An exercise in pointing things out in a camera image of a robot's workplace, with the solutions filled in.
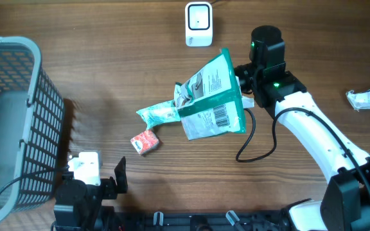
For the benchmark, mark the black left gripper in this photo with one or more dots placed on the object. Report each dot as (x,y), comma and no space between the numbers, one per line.
(108,184)

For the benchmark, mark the red tissue packet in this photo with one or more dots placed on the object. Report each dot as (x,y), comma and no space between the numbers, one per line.
(145,142)

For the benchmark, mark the green 3M gloves packet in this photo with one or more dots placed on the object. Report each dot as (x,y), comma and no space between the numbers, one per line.
(210,102)

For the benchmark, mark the teal wipes packet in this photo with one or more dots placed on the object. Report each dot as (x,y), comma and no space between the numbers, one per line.
(161,113)

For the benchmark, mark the white tissue packet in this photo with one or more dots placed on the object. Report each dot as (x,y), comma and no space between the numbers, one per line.
(359,101)

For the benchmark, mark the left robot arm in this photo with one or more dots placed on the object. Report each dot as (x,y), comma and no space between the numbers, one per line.
(79,205)

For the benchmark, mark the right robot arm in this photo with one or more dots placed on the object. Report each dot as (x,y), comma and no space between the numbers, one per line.
(346,167)

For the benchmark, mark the white barcode scanner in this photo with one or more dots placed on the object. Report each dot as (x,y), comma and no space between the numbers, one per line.
(198,24)

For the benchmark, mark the grey plastic mesh basket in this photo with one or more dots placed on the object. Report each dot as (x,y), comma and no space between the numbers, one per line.
(31,121)

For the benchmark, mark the black mounting rail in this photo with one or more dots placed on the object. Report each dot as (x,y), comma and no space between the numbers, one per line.
(210,221)

